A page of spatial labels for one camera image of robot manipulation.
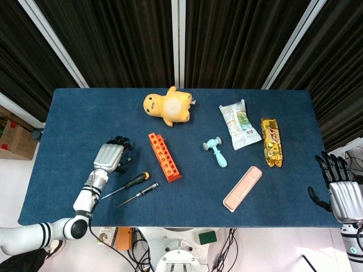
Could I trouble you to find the slanted white frame post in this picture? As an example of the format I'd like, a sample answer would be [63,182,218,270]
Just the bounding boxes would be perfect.
[260,0,327,90]
[17,0,90,89]

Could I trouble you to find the yellow plush toy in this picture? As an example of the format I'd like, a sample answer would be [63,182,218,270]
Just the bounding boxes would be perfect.
[142,86,197,128]

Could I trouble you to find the blue table cloth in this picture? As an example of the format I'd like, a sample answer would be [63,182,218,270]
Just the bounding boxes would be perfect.
[18,87,343,229]

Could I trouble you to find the white snack bag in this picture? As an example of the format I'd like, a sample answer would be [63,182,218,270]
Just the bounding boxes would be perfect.
[218,99,263,151]

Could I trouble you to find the orange tool holder rack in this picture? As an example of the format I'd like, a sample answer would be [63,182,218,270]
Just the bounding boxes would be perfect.
[148,132,183,183]

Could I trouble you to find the black pleated curtain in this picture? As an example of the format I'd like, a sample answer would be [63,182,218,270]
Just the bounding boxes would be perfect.
[0,0,363,154]

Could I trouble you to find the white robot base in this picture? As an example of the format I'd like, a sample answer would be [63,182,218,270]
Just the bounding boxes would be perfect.
[138,226,220,272]

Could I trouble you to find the orange box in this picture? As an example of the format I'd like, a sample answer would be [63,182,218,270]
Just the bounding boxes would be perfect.
[116,227,134,252]

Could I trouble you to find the printed paper leaflet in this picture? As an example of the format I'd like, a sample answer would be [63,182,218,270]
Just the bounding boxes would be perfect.
[97,226,119,248]

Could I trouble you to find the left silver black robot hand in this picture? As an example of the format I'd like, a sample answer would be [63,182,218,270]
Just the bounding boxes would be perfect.
[92,135,134,174]

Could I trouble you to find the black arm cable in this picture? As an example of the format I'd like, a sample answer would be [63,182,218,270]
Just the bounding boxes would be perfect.
[88,222,155,272]

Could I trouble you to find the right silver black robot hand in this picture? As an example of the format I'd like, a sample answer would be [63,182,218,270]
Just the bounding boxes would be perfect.
[307,151,363,224]

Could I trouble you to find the pink oblong case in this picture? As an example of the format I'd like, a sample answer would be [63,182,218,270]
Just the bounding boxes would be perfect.
[222,165,263,213]

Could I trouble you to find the gold snack pack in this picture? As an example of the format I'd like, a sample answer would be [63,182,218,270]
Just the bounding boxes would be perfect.
[260,118,285,169]

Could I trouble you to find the light blue toy hammer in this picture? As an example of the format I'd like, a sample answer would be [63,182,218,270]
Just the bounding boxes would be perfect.
[202,136,229,169]

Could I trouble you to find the white sneaker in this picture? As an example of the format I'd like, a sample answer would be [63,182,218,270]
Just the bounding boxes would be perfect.
[44,239,67,260]

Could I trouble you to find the silver black precision screwdriver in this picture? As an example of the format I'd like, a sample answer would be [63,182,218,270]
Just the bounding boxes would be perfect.
[117,182,160,208]

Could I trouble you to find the upright white frame post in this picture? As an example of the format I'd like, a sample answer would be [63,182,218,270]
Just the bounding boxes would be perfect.
[171,0,187,89]

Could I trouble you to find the cardboard box with red tape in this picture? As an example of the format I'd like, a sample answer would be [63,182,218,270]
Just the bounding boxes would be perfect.
[0,118,39,161]

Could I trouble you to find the black orange handle screwdriver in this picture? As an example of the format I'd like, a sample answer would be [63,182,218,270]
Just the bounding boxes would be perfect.
[101,172,151,200]

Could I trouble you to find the green block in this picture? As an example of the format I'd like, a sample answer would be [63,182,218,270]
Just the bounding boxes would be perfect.
[198,230,218,245]

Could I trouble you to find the black cable bundle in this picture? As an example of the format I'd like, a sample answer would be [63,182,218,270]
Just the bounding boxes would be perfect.
[209,228,239,272]

